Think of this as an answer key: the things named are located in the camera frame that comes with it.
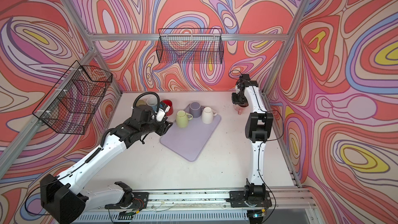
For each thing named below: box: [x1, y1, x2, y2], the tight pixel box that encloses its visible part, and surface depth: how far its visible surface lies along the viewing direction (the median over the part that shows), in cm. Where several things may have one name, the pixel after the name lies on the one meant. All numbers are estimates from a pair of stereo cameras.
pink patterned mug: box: [233, 104, 249, 116], surface depth 100 cm
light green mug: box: [176, 109, 194, 129], surface depth 98 cm
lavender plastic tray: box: [160, 103, 222, 162], surface depth 95 cm
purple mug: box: [189, 101, 206, 119], surface depth 103 cm
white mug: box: [201, 106, 218, 125], surface depth 100 cm
